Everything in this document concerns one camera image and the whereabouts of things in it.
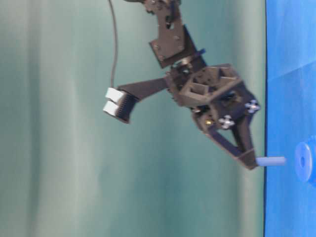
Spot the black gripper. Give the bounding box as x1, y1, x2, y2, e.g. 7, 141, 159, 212
165, 64, 260, 170

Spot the light blue shaft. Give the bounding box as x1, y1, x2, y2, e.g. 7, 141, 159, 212
256, 157, 286, 166

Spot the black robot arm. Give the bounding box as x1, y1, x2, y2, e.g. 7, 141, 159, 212
119, 0, 260, 170

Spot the blue small gear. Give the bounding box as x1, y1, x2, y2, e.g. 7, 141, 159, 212
295, 135, 316, 187

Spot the blue table mat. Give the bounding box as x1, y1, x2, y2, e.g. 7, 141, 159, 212
265, 0, 316, 237

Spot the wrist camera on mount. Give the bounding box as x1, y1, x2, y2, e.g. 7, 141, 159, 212
103, 78, 167, 123

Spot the grey camera cable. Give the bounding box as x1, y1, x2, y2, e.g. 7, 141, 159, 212
108, 0, 119, 89

